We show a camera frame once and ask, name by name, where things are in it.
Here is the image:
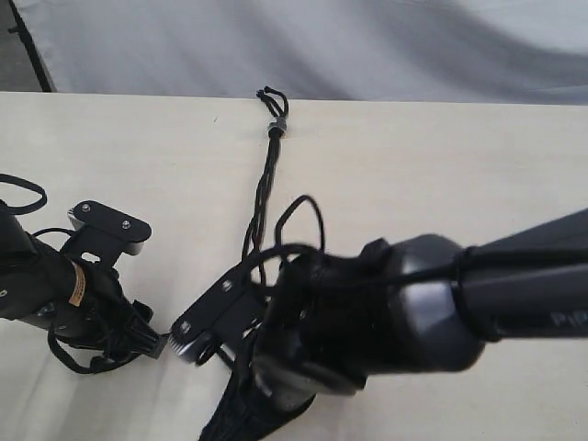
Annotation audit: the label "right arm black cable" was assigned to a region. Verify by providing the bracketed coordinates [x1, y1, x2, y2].
[192, 194, 588, 368]

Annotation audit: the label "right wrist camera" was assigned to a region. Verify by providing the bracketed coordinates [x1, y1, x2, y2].
[168, 265, 266, 368]

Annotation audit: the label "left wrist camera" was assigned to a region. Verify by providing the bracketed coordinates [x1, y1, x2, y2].
[61, 200, 152, 268]

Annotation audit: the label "grey backdrop cloth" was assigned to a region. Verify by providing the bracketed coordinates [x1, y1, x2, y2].
[16, 1, 587, 105]

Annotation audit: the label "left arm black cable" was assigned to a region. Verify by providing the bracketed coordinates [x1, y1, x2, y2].
[0, 173, 139, 374]

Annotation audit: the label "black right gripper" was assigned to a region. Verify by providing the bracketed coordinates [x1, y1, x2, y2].
[198, 332, 367, 441]

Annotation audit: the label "black stand pole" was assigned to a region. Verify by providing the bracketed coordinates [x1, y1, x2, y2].
[7, 0, 53, 93]

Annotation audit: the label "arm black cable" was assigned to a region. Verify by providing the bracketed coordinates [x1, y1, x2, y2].
[0, 173, 139, 374]
[192, 194, 588, 368]

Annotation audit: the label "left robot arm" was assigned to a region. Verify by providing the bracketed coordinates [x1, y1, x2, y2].
[1, 200, 167, 373]

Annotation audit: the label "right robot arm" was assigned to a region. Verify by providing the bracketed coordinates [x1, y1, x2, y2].
[200, 211, 587, 440]

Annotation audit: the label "grey cable clamp bracket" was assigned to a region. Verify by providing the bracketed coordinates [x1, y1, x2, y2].
[267, 118, 288, 138]

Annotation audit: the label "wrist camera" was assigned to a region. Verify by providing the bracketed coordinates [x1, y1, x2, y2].
[168, 265, 266, 368]
[61, 200, 152, 268]

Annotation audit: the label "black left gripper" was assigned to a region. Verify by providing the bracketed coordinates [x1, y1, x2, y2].
[45, 259, 166, 363]

